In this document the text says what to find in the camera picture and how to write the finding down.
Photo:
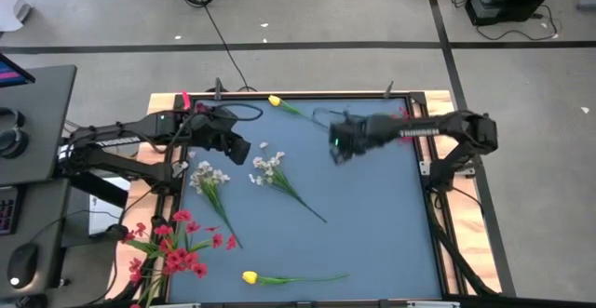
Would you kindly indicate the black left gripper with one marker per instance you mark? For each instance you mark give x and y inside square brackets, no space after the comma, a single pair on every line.
[214,129]

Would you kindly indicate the blue table mat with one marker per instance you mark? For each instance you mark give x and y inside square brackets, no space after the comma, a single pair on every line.
[349,215]

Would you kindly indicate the black metal table frame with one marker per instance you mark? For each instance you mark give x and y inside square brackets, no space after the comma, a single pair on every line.
[326,95]

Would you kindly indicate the small grey floor object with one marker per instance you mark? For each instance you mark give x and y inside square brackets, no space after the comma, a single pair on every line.
[586,4]

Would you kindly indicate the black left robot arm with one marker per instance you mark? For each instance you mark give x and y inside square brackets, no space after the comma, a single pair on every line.
[116,141]

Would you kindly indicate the white artificial flower spray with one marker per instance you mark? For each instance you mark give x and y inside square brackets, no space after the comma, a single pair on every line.
[212,191]
[274,178]

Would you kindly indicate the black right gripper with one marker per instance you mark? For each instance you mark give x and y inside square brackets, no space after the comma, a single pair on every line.
[354,136]

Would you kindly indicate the black keyboard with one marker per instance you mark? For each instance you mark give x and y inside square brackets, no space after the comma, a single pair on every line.
[5,215]

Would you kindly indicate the yellow artificial tulip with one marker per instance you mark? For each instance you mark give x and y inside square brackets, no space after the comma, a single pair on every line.
[250,277]
[275,100]

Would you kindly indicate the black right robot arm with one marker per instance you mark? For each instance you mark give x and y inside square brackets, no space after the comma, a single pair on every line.
[465,129]

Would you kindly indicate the dark grey desk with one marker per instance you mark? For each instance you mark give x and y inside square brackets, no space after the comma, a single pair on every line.
[37,205]
[42,126]

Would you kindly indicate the black headphones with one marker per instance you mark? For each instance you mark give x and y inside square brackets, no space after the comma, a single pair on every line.
[10,136]

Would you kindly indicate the computer monitor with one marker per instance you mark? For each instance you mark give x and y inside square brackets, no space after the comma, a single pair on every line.
[11,73]

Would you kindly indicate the white flat bracket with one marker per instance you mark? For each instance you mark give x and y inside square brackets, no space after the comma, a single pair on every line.
[181,305]
[433,304]

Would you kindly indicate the small pink strip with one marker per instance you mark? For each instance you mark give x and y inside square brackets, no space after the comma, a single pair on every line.
[186,99]

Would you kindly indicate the white rectangular box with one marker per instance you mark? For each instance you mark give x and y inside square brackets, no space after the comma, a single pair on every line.
[104,219]

